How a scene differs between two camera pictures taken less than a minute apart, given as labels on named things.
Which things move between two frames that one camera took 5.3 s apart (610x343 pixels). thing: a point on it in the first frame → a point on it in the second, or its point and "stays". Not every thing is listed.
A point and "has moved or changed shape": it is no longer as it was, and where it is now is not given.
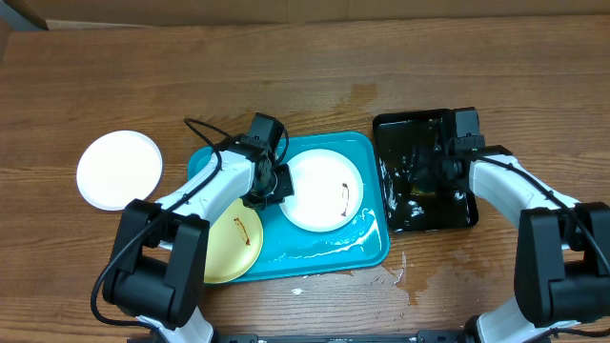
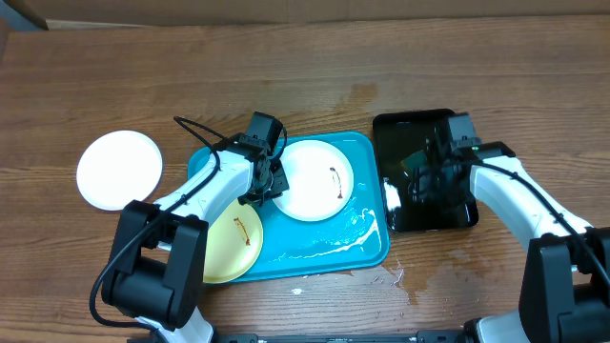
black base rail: [343, 336] stays
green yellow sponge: [416, 191] has moved or changed shape
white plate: [327, 191] has moved or changed shape
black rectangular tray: [425, 171] stays
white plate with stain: [117, 168] stays
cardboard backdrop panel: [61, 14] stays
